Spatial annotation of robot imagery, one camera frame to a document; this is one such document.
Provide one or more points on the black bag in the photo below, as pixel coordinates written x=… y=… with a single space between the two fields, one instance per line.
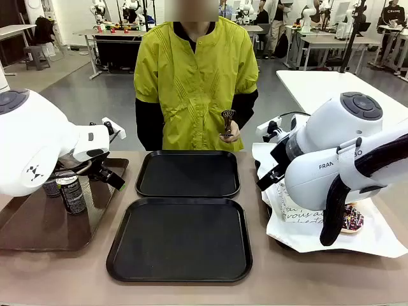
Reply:
x=281 y=48

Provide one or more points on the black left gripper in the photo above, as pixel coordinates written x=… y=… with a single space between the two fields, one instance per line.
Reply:
x=97 y=170

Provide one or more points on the person's right forearm black sleeve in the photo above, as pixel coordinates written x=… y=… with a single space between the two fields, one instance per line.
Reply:
x=149 y=124

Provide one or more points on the grey table with black cabinet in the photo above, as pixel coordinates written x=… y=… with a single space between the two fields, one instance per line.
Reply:
x=118 y=52

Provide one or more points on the long grey table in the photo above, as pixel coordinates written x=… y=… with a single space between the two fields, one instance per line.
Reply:
x=338 y=42

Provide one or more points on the white paper sheet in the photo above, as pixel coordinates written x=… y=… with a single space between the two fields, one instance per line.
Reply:
x=287 y=237

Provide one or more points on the person's left hand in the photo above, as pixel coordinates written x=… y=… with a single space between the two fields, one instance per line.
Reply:
x=235 y=133

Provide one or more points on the person in blue shirt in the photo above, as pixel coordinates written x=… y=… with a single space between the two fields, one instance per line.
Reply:
x=224 y=9

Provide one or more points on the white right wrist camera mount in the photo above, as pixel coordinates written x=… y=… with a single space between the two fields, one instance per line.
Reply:
x=266 y=127

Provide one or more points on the grey desk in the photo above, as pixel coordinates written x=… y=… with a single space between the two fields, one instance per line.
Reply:
x=16 y=29

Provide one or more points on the black tray under paper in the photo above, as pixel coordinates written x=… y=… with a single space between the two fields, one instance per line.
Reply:
x=268 y=213

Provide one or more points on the person's left forearm black sleeve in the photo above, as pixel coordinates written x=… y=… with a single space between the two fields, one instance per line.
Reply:
x=245 y=106

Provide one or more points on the white table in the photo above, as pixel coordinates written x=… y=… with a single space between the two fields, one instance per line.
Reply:
x=318 y=86

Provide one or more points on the seated person in black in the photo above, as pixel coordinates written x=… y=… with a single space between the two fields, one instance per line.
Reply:
x=262 y=16

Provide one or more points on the black and white background robot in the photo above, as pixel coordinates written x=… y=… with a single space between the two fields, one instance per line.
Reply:
x=131 y=11

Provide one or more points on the person in yellow-green jacket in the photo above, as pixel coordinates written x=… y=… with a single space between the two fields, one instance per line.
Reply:
x=191 y=79

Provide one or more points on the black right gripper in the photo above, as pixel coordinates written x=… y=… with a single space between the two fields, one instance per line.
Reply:
x=280 y=156

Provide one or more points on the person in black printed sweatshirt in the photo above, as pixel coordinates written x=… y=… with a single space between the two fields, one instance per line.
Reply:
x=393 y=19

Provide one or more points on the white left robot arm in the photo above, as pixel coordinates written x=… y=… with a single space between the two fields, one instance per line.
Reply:
x=32 y=143

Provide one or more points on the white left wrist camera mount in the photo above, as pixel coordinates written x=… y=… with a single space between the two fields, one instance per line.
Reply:
x=118 y=131

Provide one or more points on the black backpack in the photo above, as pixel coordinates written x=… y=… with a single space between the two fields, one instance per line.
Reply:
x=43 y=30

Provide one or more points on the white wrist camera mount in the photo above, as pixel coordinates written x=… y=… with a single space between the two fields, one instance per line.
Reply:
x=118 y=131
x=266 y=127

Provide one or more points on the white paper donut box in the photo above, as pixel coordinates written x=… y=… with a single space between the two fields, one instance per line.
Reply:
x=299 y=216

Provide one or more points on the chocolate sprinkled donut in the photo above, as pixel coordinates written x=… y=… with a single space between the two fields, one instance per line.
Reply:
x=354 y=220

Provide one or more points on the brown plastic tray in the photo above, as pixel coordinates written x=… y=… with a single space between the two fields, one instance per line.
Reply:
x=48 y=229

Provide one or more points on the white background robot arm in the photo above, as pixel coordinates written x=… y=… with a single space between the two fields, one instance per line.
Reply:
x=97 y=9
x=307 y=19

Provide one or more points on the black plastic serving tray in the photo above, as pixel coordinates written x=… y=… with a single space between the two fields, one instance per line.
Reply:
x=178 y=242
x=188 y=173

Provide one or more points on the black Pepsi can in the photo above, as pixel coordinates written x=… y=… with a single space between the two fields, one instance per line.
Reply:
x=72 y=196
x=51 y=189

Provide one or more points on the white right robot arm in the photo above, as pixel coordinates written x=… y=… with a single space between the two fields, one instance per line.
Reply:
x=334 y=127

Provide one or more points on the person in beige trousers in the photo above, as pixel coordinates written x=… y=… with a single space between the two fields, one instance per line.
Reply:
x=278 y=28

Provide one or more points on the black stand pole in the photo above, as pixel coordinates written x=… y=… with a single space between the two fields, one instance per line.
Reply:
x=350 y=38

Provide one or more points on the grey stool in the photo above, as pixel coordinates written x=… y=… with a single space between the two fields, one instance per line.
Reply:
x=36 y=55

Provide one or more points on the metal serving tongs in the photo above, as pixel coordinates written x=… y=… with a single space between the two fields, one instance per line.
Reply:
x=228 y=119

